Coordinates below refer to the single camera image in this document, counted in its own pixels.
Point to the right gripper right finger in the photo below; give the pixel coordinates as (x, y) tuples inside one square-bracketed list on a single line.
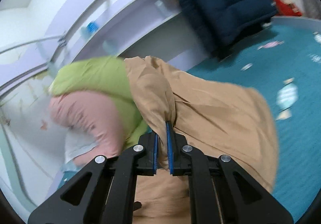
[(220, 190)]

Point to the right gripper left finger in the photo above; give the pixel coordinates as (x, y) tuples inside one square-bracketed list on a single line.
[(103, 191)]

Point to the tan garment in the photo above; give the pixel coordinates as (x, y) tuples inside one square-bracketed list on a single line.
[(217, 118)]

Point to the white pillow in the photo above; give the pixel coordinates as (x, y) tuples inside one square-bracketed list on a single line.
[(77, 143)]

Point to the pink and green quilt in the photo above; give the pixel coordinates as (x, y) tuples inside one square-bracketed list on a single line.
[(93, 96)]

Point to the teal quilted bedspread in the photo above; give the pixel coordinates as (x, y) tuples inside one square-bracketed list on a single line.
[(282, 62)]

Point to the blue cup on shelf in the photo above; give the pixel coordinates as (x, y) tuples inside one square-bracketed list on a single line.
[(92, 27)]

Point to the red cartoon bag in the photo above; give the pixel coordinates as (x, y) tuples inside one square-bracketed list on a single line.
[(287, 8)]

